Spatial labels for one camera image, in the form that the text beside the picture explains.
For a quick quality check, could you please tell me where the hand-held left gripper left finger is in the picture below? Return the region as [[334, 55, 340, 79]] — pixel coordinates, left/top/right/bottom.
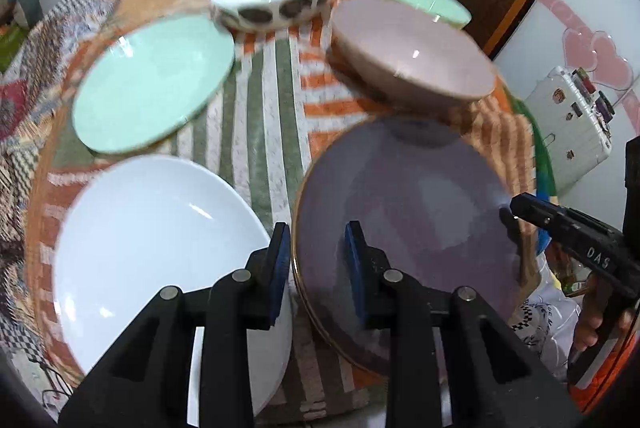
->
[[57, 222, 293, 428]]

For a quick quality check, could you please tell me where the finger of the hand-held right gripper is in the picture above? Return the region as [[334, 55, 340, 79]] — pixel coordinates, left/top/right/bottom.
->
[[510, 193, 631, 296]]

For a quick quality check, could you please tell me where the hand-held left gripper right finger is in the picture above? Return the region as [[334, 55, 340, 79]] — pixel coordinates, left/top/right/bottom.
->
[[344, 221, 583, 428]]

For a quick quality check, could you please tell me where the purple plate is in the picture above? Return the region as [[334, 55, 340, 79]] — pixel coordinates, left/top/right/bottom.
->
[[294, 115, 523, 379]]

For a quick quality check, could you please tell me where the white plate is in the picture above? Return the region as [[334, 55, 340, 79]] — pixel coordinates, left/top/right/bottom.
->
[[52, 154, 293, 416]]

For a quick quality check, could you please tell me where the person's right hand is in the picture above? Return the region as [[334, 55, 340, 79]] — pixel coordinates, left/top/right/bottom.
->
[[572, 275, 636, 354]]

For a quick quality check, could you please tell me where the white black patterned cloth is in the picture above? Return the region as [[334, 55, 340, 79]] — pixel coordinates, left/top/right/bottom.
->
[[510, 278, 586, 381]]

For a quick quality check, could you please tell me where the orange green striped tablecloth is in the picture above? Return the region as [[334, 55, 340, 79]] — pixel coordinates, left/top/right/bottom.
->
[[25, 0, 541, 419]]

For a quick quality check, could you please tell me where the pink bowl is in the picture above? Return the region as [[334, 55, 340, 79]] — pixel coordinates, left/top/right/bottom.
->
[[327, 0, 497, 109]]

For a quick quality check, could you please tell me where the mint green plate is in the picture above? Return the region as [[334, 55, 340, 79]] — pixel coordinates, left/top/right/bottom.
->
[[71, 16, 236, 154], [372, 0, 473, 29]]

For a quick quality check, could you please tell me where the patchwork printed blanket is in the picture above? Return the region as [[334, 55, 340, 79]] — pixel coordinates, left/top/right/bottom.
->
[[0, 0, 121, 389]]

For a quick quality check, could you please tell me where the green cloth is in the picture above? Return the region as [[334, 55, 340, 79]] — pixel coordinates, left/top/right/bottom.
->
[[0, 23, 28, 74]]

